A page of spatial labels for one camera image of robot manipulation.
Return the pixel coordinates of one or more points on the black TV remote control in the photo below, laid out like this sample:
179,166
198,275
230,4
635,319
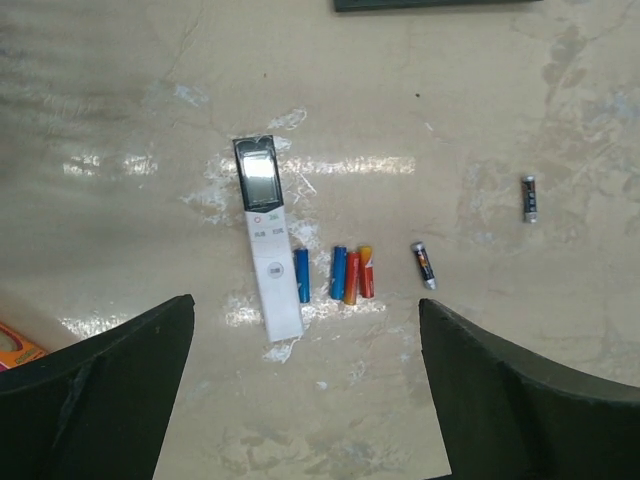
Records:
349,6

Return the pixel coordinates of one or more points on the white remote control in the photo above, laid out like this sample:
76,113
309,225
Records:
263,201

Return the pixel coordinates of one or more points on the red AAA battery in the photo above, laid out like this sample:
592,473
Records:
366,272

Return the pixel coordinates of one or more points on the pink orange candy box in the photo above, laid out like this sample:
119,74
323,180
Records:
17,350

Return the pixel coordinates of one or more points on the black AAA battery far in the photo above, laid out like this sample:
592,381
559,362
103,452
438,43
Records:
530,213

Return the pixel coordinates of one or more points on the black AAA battery near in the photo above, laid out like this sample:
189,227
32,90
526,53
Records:
424,265

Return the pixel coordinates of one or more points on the orange AAA battery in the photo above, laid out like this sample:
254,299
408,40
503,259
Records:
351,278

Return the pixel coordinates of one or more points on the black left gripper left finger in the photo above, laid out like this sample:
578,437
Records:
100,408

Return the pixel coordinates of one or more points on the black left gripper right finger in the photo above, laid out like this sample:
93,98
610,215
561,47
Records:
506,412

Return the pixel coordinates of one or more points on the black aaa battery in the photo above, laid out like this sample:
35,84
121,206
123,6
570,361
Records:
424,265
530,213

